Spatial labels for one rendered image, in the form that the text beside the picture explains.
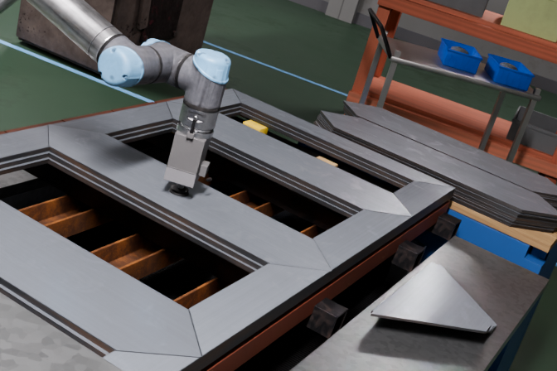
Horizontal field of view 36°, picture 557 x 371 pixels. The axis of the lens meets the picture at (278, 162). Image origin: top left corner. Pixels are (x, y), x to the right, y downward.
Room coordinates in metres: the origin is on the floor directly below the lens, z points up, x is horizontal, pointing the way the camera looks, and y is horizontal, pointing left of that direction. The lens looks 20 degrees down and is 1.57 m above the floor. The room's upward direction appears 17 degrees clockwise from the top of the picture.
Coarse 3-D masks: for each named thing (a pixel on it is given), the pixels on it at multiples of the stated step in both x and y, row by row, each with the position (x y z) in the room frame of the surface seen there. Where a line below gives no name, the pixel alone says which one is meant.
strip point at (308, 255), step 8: (312, 240) 1.61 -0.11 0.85; (296, 248) 1.55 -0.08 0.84; (304, 248) 1.56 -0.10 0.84; (312, 248) 1.57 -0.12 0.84; (288, 256) 1.51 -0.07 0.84; (296, 256) 1.52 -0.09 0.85; (304, 256) 1.53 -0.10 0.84; (312, 256) 1.54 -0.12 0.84; (320, 256) 1.55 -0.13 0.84; (280, 264) 1.46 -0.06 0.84; (288, 264) 1.47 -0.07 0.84; (296, 264) 1.48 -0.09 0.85; (304, 264) 1.49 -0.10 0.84; (312, 264) 1.50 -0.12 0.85; (320, 264) 1.51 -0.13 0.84
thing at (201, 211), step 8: (216, 192) 1.71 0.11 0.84; (192, 200) 1.63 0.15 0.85; (200, 200) 1.64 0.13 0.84; (208, 200) 1.65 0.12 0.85; (216, 200) 1.67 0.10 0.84; (224, 200) 1.68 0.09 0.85; (232, 200) 1.69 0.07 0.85; (176, 208) 1.57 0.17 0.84; (184, 208) 1.58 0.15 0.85; (192, 208) 1.59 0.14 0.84; (200, 208) 1.60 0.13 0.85; (208, 208) 1.62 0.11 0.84; (216, 208) 1.63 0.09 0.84; (224, 208) 1.64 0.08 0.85; (232, 208) 1.65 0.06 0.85; (240, 208) 1.66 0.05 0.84; (184, 216) 1.55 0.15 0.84; (192, 216) 1.56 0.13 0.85; (200, 216) 1.57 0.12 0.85; (208, 216) 1.58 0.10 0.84; (216, 216) 1.59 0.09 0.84; (224, 216) 1.60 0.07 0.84; (200, 224) 1.53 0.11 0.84
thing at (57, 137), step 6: (54, 132) 1.77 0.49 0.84; (60, 132) 1.78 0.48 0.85; (66, 132) 1.79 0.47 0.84; (72, 132) 1.80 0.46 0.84; (78, 132) 1.81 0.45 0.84; (84, 132) 1.82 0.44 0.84; (90, 132) 1.83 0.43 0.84; (96, 132) 1.84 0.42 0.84; (54, 138) 1.74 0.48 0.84; (60, 138) 1.74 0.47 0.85; (66, 138) 1.76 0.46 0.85; (72, 138) 1.77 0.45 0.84; (78, 138) 1.77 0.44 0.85; (54, 144) 1.70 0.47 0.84
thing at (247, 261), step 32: (160, 128) 2.04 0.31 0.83; (288, 128) 2.32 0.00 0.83; (0, 160) 1.56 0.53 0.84; (32, 160) 1.64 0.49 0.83; (64, 160) 1.66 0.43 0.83; (256, 160) 1.98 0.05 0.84; (352, 160) 2.23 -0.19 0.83; (128, 192) 1.60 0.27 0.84; (320, 192) 1.91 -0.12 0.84; (448, 192) 2.16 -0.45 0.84; (192, 224) 1.53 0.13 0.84; (224, 256) 1.48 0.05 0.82; (0, 288) 1.14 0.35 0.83; (64, 320) 1.09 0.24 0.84; (256, 320) 1.24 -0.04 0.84; (96, 352) 1.05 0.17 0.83; (224, 352) 1.16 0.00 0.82
